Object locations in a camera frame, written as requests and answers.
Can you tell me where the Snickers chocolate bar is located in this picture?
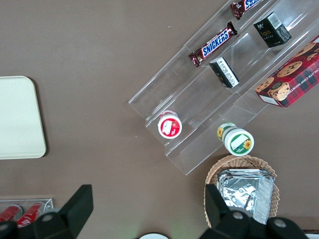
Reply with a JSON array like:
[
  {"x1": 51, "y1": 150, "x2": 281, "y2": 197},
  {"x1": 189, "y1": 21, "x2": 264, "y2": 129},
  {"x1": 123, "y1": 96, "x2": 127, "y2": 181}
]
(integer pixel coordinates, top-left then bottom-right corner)
[
  {"x1": 188, "y1": 21, "x2": 238, "y2": 68},
  {"x1": 229, "y1": 0, "x2": 262, "y2": 20}
]

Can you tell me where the red lid yogurt cup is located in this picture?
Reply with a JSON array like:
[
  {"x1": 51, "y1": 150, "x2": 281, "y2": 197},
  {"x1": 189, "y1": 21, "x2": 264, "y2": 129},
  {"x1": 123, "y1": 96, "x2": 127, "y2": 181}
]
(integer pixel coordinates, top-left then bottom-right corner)
[{"x1": 157, "y1": 110, "x2": 183, "y2": 139}]

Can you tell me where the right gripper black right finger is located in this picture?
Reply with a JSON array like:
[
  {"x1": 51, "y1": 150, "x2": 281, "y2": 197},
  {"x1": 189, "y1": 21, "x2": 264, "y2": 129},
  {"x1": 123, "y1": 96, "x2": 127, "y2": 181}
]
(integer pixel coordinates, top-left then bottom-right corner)
[{"x1": 199, "y1": 184, "x2": 269, "y2": 239}]

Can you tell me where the red cola bottle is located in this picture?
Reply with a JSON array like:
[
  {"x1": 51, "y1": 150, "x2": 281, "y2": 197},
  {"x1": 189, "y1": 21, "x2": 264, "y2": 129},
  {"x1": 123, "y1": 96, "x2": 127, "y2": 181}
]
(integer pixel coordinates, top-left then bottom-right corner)
[
  {"x1": 0, "y1": 204, "x2": 24, "y2": 223},
  {"x1": 16, "y1": 202, "x2": 45, "y2": 227}
]

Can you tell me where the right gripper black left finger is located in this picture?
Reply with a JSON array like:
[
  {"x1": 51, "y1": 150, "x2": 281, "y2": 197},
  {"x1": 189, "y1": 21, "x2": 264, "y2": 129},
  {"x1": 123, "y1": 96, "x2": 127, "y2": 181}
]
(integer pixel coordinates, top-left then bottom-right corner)
[{"x1": 17, "y1": 184, "x2": 94, "y2": 239}]

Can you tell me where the clear acrylic bottle rack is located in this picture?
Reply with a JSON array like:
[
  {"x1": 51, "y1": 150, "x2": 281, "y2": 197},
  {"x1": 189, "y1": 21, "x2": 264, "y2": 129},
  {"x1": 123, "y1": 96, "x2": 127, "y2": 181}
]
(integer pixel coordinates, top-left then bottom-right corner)
[{"x1": 0, "y1": 198, "x2": 54, "y2": 225}]

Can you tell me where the green lid sunflower cup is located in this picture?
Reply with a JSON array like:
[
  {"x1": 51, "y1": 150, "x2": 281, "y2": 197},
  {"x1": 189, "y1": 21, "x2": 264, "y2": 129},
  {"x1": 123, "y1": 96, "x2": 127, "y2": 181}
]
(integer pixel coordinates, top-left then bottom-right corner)
[{"x1": 216, "y1": 121, "x2": 255, "y2": 157}]

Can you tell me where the small black carton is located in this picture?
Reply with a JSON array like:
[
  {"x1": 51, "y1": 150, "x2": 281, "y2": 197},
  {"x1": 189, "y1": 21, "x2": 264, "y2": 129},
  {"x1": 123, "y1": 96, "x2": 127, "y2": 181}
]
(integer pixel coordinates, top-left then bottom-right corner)
[
  {"x1": 208, "y1": 56, "x2": 240, "y2": 89},
  {"x1": 253, "y1": 11, "x2": 293, "y2": 48}
]

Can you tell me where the clear acrylic stepped shelf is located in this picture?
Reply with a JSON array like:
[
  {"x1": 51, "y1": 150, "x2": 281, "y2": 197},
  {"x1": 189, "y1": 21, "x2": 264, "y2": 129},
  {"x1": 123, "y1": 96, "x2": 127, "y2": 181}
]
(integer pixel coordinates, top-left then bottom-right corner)
[{"x1": 128, "y1": 0, "x2": 319, "y2": 176}]

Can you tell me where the silver foil container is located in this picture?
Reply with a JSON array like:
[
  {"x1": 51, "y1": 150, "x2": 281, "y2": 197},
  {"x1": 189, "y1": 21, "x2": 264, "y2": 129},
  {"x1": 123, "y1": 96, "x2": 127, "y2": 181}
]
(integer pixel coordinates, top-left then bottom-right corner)
[{"x1": 216, "y1": 168, "x2": 275, "y2": 226}]

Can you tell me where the light wicker basket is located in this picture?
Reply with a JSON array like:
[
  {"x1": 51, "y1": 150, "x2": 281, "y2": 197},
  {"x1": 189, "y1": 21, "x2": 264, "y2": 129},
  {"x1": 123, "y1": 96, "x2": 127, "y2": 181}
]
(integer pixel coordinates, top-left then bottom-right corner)
[{"x1": 204, "y1": 154, "x2": 280, "y2": 229}]

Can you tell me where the red tartan cookie box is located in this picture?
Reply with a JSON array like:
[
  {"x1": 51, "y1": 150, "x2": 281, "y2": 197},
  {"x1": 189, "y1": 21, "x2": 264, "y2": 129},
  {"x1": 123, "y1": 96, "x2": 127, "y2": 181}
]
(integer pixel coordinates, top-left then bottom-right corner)
[{"x1": 254, "y1": 34, "x2": 319, "y2": 109}]

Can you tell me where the cream plastic tray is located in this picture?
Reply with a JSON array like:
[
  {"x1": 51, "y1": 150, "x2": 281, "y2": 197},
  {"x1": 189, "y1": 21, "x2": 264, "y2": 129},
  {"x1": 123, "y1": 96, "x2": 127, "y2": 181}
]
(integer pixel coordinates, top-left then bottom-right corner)
[{"x1": 0, "y1": 76, "x2": 47, "y2": 160}]

